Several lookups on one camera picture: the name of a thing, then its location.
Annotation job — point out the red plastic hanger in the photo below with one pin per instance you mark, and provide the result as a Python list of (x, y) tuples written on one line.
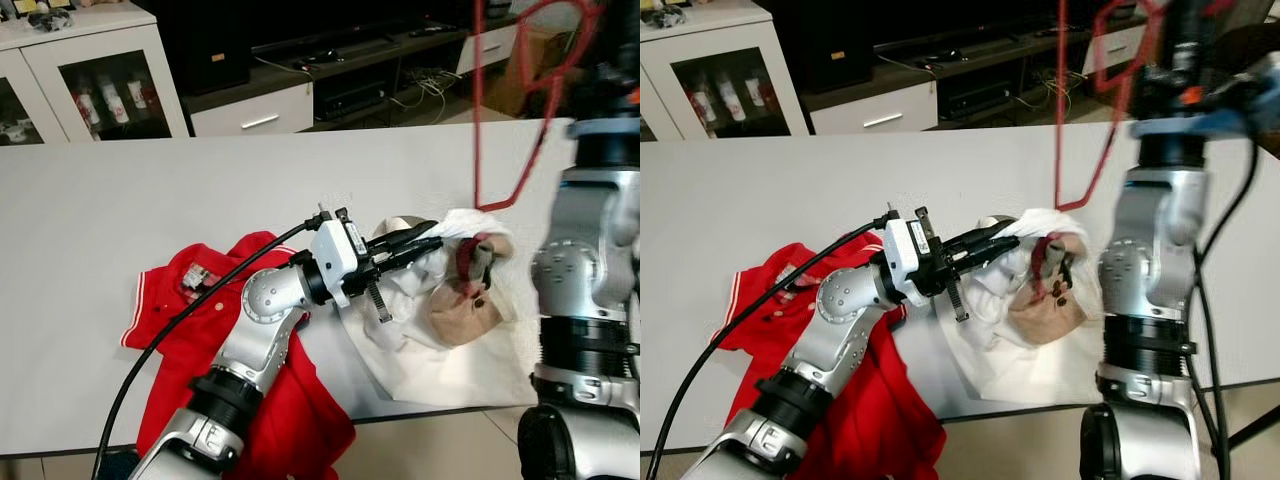
[(1060, 120), (478, 120)]

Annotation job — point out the red polo shirt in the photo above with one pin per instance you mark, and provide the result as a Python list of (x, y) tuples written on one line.
[(290, 420), (900, 430)]

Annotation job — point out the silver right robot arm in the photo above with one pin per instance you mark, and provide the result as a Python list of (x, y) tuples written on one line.
[(1150, 260), (590, 260)]

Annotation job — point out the red white bottle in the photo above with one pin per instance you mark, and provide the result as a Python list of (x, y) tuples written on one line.
[(730, 97), (138, 95), (703, 105), (113, 100), (757, 92), (88, 108)]

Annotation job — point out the small white drawer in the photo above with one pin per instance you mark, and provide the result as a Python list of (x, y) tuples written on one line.
[(490, 48), (1115, 48)]

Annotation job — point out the white folding table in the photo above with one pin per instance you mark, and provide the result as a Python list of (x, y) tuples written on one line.
[(760, 180), (150, 180)]

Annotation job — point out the black media player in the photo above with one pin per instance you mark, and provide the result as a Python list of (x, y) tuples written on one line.
[(975, 100), (350, 100)]

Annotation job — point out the brown cardboard box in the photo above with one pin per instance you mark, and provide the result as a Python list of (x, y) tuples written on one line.
[(530, 70)]

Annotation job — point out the white glass-door cabinet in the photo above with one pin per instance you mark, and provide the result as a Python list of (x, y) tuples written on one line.
[(100, 50), (720, 40)]

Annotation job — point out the black speaker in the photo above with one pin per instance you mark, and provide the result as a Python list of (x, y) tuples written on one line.
[(820, 45), (200, 45)]

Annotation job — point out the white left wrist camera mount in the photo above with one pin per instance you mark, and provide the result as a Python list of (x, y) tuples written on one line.
[(905, 255), (335, 255)]

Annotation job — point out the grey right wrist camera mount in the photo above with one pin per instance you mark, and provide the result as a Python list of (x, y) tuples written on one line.
[(1220, 105), (605, 127)]

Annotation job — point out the black TV stand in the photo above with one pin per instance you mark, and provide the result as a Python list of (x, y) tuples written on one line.
[(350, 60), (960, 60)]

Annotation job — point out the wide white drawer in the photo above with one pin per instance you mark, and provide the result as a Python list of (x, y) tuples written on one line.
[(255, 112), (875, 110)]

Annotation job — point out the small dark object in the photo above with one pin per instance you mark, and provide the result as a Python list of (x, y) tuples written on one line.
[(50, 18), (665, 15)]

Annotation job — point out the white and beige shirt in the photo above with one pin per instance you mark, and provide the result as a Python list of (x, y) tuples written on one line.
[(1010, 360), (450, 370)]

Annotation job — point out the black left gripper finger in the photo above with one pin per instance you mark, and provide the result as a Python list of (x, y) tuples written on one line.
[(415, 254), (410, 235), (985, 235), (985, 257)]

